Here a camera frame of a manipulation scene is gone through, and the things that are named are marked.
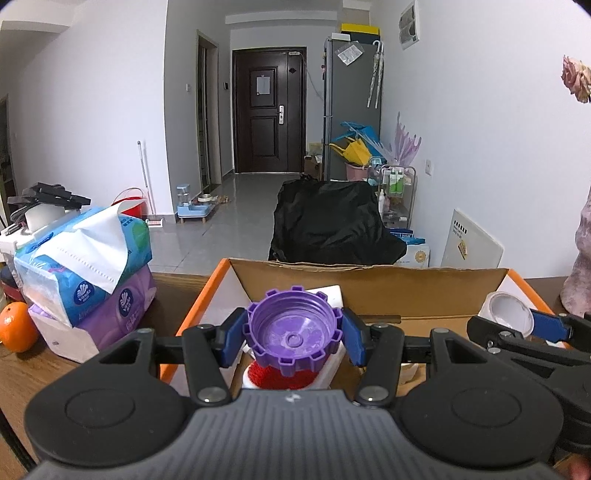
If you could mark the white folded umbrella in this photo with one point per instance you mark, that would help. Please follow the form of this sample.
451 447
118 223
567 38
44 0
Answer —
375 78

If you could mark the grey side door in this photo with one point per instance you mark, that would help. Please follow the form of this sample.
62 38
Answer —
205 115

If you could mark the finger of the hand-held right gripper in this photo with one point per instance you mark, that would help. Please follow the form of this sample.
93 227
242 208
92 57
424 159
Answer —
549 325
498 339

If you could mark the blue tissue pack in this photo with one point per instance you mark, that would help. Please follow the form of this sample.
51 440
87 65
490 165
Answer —
69 286

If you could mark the metal trolley with bottles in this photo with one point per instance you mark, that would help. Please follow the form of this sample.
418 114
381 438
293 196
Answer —
395 182

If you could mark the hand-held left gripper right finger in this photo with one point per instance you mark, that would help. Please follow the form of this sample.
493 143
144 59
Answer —
353 337

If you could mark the small cardboard box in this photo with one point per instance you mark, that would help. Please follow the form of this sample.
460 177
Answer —
311 166

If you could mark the dark brown entrance door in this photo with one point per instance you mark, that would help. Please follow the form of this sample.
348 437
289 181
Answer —
268 138

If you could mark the pink bucket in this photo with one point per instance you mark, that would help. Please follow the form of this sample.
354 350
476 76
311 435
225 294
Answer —
355 171

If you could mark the orange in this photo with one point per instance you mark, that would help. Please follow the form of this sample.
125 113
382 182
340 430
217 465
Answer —
18 327

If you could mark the purple bottle cap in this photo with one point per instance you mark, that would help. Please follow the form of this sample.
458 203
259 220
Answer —
293 332

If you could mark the purple tissue pack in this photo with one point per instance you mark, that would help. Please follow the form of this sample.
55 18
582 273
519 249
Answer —
124 304

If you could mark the clear plastic packet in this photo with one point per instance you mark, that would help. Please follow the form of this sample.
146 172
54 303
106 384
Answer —
351 54

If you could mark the white wall socket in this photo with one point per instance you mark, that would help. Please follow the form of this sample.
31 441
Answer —
429 167

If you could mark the red and white lint brush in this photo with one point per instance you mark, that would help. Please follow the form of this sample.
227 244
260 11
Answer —
286 381

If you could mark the yellow bag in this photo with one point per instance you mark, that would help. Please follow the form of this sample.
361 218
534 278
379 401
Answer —
358 152

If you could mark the white bottle cap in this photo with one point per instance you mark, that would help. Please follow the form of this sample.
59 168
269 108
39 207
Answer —
505 311

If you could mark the yellow box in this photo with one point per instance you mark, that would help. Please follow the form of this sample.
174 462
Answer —
360 28

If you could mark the white wall panel box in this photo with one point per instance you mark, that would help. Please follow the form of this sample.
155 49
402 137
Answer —
408 27

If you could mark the purple ceramic vase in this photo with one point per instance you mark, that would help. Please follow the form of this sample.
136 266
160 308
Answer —
581 277

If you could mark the blue pet feeder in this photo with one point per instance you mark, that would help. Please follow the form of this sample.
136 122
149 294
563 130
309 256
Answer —
189 210

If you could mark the grey refrigerator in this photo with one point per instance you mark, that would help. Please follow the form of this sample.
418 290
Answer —
346 101

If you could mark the blue bag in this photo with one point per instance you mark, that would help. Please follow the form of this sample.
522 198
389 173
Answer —
355 127

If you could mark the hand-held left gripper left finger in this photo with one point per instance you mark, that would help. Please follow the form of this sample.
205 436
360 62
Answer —
233 332

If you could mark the white printed carton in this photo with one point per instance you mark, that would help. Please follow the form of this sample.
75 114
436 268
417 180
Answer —
415 256

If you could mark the red cardboard box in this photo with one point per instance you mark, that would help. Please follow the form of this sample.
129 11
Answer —
369 286

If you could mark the red bucket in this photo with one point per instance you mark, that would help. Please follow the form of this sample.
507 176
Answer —
134 207

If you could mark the purple umbrella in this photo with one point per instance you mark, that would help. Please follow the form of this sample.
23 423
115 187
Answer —
406 143

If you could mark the white board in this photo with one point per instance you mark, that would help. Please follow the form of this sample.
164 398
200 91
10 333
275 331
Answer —
471 240

